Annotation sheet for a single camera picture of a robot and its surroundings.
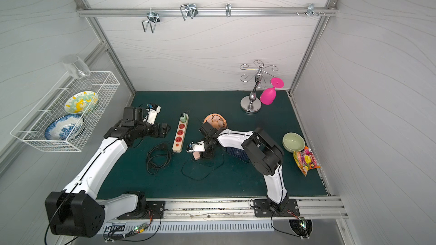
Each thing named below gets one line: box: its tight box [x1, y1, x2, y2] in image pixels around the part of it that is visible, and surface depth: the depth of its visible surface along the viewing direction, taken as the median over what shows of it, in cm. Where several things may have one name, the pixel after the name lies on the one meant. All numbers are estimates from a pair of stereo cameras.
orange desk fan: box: [203, 113, 228, 130], surface depth 95 cm
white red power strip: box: [172, 112, 190, 153], surface depth 98 cm
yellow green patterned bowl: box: [64, 90, 99, 114], surface depth 71 cm
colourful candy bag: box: [292, 145, 321, 177], surface depth 84 cm
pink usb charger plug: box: [192, 151, 201, 161], surface depth 88 cm
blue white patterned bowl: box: [44, 114, 85, 141], surface depth 63 cm
